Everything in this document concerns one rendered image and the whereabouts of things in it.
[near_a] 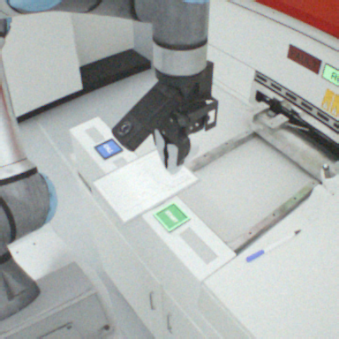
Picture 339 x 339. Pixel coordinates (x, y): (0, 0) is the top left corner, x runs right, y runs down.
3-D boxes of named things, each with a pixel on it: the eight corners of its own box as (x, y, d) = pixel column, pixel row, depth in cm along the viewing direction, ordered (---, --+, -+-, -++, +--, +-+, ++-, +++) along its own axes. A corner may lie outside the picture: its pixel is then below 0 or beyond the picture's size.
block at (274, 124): (279, 120, 109) (281, 113, 107) (287, 125, 107) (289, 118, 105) (262, 130, 106) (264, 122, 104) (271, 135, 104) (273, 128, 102)
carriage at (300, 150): (257, 114, 116) (259, 107, 114) (344, 177, 96) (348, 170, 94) (241, 123, 113) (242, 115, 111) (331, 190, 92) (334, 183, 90)
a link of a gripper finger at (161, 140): (192, 161, 66) (193, 123, 59) (166, 176, 63) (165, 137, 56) (181, 153, 67) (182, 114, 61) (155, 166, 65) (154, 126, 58)
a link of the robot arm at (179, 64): (175, 56, 42) (139, 35, 47) (175, 87, 45) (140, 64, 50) (219, 41, 45) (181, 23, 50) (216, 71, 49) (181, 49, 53)
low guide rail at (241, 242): (329, 170, 102) (332, 163, 100) (334, 174, 101) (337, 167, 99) (209, 263, 81) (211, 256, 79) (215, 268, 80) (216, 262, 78)
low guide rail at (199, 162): (267, 124, 117) (267, 117, 115) (271, 127, 116) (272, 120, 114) (144, 193, 96) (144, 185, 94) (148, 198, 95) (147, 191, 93)
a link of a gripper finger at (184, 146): (190, 168, 58) (192, 125, 51) (183, 172, 57) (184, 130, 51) (172, 152, 60) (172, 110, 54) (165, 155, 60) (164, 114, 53)
